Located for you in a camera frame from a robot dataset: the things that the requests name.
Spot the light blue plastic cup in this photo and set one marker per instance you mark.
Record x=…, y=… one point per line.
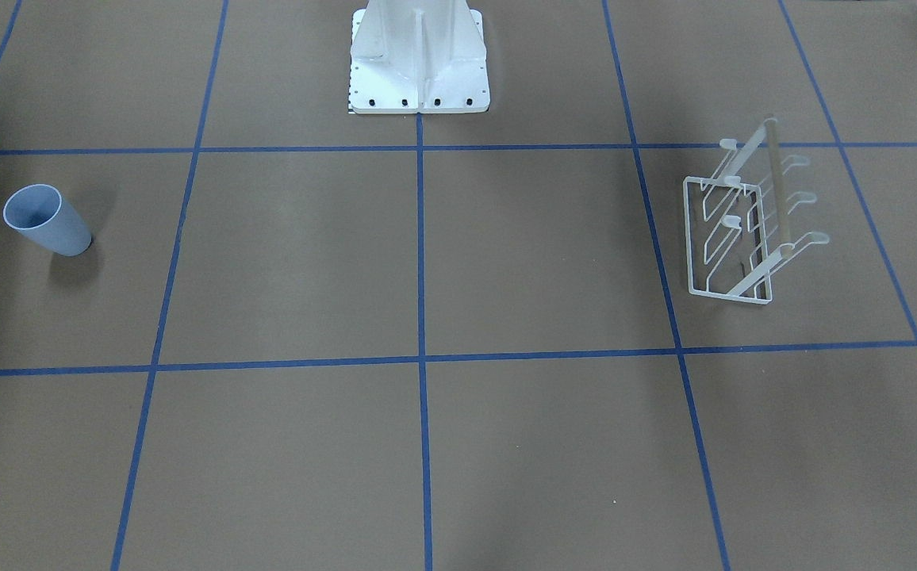
x=42, y=215

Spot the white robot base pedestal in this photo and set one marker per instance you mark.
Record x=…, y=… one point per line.
x=418, y=57

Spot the white wire cup holder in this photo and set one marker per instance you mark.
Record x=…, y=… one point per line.
x=738, y=230

